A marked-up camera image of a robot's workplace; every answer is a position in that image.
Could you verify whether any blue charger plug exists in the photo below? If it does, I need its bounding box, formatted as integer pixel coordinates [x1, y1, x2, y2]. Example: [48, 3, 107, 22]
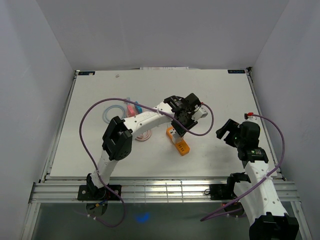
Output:
[134, 101, 143, 114]

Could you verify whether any coral pink plug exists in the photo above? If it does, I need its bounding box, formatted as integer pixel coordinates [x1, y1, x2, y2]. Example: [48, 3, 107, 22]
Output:
[126, 104, 136, 118]

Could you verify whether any white grey charger plug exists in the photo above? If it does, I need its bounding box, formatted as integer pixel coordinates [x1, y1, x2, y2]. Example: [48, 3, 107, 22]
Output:
[171, 132, 183, 145]

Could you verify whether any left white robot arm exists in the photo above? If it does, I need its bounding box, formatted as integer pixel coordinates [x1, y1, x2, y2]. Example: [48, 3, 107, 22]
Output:
[86, 93, 208, 200]

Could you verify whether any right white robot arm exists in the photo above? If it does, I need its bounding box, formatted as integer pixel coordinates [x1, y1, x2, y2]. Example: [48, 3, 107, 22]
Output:
[216, 118, 299, 240]

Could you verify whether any orange power strip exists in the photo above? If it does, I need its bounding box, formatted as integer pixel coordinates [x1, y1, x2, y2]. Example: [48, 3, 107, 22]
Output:
[166, 126, 190, 156]

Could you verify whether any right corner label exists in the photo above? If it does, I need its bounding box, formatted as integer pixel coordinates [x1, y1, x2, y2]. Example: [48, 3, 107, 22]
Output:
[227, 69, 246, 74]

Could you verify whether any corner label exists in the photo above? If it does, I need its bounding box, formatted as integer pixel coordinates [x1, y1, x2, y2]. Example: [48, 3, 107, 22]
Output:
[227, 69, 246, 74]
[78, 71, 96, 76]

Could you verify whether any left corner label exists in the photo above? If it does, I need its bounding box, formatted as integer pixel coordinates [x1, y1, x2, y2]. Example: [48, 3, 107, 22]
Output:
[78, 71, 96, 76]

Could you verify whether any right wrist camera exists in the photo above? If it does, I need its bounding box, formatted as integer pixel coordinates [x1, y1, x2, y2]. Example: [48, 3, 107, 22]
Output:
[244, 112, 257, 124]

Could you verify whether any pink power cord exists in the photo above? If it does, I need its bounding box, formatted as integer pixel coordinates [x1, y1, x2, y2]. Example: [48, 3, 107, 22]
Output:
[134, 129, 152, 142]

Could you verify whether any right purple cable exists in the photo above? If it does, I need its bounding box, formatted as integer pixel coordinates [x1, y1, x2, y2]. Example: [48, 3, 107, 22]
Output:
[199, 113, 286, 222]

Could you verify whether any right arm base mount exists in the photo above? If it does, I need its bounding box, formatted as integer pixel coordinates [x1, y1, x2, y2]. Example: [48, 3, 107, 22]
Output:
[203, 182, 249, 200]

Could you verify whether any blue power cord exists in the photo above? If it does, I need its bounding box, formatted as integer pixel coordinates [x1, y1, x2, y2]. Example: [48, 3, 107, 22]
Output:
[102, 97, 132, 123]

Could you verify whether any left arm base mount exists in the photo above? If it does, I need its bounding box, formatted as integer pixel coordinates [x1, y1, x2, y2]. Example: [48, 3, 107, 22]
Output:
[77, 184, 120, 202]

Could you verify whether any aluminium rail frame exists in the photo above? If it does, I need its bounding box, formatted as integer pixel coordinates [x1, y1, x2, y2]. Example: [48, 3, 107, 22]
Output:
[19, 67, 313, 240]

